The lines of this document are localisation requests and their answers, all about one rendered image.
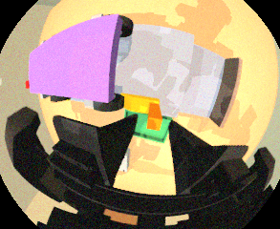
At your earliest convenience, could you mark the green tray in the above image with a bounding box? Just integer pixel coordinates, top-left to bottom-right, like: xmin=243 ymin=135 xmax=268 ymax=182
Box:
xmin=135 ymin=115 xmax=169 ymax=138
xmin=123 ymin=110 xmax=173 ymax=144

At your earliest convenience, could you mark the yellow wheel chock with orange handle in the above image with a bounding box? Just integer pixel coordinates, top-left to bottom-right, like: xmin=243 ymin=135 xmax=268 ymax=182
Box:
xmin=121 ymin=93 xmax=162 ymax=130

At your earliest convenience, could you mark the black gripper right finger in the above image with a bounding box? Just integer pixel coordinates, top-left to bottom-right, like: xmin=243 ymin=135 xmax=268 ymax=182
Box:
xmin=167 ymin=119 xmax=249 ymax=195

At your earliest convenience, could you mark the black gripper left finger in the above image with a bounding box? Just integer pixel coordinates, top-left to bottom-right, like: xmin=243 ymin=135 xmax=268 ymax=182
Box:
xmin=53 ymin=114 xmax=138 ymax=187

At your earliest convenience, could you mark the purple wheeled trolley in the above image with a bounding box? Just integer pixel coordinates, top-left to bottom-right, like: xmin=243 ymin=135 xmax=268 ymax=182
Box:
xmin=29 ymin=13 xmax=133 ymax=114

